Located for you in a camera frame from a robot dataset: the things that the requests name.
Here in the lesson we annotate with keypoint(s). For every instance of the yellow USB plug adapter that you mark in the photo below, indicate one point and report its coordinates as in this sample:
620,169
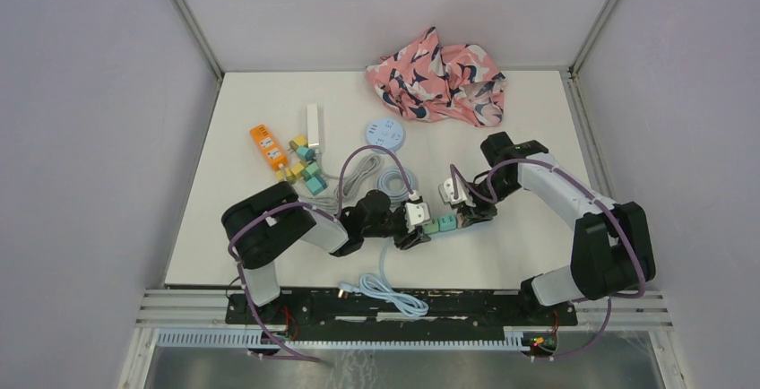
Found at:
285,174

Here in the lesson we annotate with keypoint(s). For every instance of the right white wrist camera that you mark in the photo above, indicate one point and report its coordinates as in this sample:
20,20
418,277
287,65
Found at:
454,193

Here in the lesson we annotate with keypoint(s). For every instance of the orange power strip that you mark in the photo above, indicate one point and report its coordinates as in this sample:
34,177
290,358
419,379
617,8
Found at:
269,147

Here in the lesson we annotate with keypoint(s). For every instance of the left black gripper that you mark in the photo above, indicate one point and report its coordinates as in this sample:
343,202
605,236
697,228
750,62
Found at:
418,237

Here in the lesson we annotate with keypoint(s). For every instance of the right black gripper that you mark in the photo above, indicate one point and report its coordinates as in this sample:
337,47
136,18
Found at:
471,217

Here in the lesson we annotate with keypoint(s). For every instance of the round blue socket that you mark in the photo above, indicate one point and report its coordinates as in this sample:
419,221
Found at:
385,132

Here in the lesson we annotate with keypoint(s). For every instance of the teal USB plug adapter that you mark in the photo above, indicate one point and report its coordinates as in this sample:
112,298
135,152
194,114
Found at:
316,184

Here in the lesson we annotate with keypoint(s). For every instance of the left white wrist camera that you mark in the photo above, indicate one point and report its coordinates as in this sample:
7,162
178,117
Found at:
417,213

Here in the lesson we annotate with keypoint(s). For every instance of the light blue power strip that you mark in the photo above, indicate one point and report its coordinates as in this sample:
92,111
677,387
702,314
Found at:
459,223

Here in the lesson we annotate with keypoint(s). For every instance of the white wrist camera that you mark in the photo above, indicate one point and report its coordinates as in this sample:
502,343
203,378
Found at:
417,213
454,193

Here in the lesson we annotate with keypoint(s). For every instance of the green adapter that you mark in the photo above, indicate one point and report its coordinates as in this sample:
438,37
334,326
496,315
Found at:
432,227
310,169

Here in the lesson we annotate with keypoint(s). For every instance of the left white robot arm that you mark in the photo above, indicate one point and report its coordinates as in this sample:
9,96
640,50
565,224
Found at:
265,225

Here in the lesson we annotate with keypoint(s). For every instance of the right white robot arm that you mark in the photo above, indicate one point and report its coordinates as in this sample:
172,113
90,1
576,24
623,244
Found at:
611,253

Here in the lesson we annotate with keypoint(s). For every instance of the pink patterned cloth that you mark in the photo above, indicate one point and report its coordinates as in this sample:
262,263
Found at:
429,82

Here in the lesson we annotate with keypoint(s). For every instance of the white power strip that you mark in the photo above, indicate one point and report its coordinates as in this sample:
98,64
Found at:
314,131

